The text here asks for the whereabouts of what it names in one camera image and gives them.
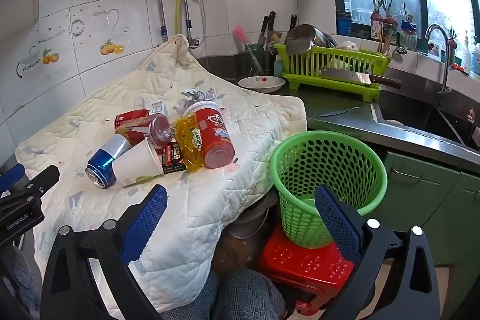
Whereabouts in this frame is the steel sink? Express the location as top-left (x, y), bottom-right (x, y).
top-left (375, 91), bottom-right (480, 148)

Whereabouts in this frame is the paper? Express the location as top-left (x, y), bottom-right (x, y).
top-left (175, 88), bottom-right (226, 114)

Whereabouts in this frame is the metal faucet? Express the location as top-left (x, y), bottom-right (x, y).
top-left (425, 24), bottom-right (452, 94)

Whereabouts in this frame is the person's leg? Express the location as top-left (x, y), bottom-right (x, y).
top-left (169, 269), bottom-right (286, 320)
top-left (0, 245), bottom-right (42, 320)

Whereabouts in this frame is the green dish rack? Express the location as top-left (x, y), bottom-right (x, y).
top-left (273, 43), bottom-right (392, 103)

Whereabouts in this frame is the sprouting onion plant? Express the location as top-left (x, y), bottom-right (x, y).
top-left (399, 3), bottom-right (418, 51)
top-left (369, 0), bottom-right (398, 43)

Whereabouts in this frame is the white bowl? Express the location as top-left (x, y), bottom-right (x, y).
top-left (238, 76), bottom-right (286, 93)

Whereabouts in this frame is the pink brush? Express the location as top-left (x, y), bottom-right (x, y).
top-left (232, 25), bottom-right (263, 75)

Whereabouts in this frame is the cleaver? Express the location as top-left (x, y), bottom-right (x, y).
top-left (320, 67), bottom-right (402, 90)

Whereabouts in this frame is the cream quilted blanket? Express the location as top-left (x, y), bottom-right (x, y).
top-left (15, 34), bottom-right (308, 313)

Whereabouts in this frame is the green glass jar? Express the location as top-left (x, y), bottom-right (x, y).
top-left (244, 43), bottom-right (268, 77)

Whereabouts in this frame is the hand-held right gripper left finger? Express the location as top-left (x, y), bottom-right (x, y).
top-left (40, 184), bottom-right (168, 320)

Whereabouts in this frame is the red instant noodle cup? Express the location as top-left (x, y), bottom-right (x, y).
top-left (182, 100), bottom-right (236, 169)

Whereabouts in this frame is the metal pot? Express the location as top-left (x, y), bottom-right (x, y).
top-left (225, 193), bottom-right (278, 242)

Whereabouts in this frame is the red drink can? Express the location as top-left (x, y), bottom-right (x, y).
top-left (114, 109), bottom-right (151, 129)

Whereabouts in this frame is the black snack packet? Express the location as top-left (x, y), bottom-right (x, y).
top-left (161, 140), bottom-right (187, 174)

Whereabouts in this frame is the white plastic bottle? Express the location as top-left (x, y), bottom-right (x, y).
top-left (461, 35), bottom-right (480, 77)

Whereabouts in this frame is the clear bottle red label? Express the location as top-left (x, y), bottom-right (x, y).
top-left (120, 114), bottom-right (173, 148)

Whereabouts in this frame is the metal bowl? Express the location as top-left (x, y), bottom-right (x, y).
top-left (285, 24), bottom-right (338, 54)

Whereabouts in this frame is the metal spoon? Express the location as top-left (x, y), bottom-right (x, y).
top-left (320, 106), bottom-right (365, 117)

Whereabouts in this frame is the blue drink can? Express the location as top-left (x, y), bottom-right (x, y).
top-left (86, 134), bottom-right (132, 189)

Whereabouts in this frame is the white blue milk carton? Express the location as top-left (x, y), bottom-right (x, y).
top-left (137, 97), bottom-right (167, 116)

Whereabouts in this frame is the person's right leg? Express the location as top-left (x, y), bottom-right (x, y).
top-left (169, 269), bottom-right (286, 320)

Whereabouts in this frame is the green plastic basket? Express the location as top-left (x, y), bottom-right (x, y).
top-left (269, 130), bottom-right (388, 249)

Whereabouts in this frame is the yellow snack wrapper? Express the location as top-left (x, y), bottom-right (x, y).
top-left (170, 114), bottom-right (207, 172)

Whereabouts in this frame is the red plastic stool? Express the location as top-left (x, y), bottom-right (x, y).
top-left (258, 224), bottom-right (355, 317)

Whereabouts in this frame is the metal spatula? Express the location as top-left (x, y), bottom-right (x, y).
top-left (287, 37), bottom-right (316, 54)

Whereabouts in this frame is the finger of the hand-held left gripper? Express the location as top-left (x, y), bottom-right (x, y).
top-left (15, 166), bottom-right (60, 206)
top-left (0, 164), bottom-right (26, 193)

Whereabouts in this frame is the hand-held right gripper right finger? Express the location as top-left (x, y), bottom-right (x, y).
top-left (314, 185), bottom-right (440, 320)

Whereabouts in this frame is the person's left leg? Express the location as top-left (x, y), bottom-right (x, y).
top-left (0, 245), bottom-right (42, 320)

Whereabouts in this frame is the white paper cup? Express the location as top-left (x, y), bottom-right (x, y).
top-left (111, 137), bottom-right (164, 187)

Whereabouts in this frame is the green cabinet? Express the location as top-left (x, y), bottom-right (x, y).
top-left (375, 151), bottom-right (480, 306)

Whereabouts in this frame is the chopsticks holder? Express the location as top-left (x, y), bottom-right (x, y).
top-left (377, 31), bottom-right (394, 54)

